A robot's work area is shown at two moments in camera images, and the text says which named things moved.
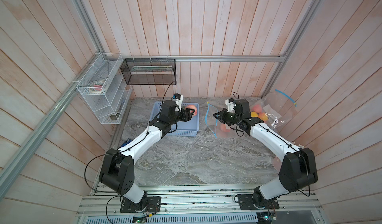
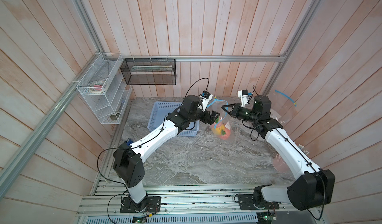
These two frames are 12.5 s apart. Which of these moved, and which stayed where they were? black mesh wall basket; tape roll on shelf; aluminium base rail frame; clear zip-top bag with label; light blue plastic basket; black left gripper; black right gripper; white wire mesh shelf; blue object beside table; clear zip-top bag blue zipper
Moved: black left gripper; black right gripper; clear zip-top bag with label
Stayed: blue object beside table; clear zip-top bag blue zipper; aluminium base rail frame; black mesh wall basket; white wire mesh shelf; light blue plastic basket; tape roll on shelf
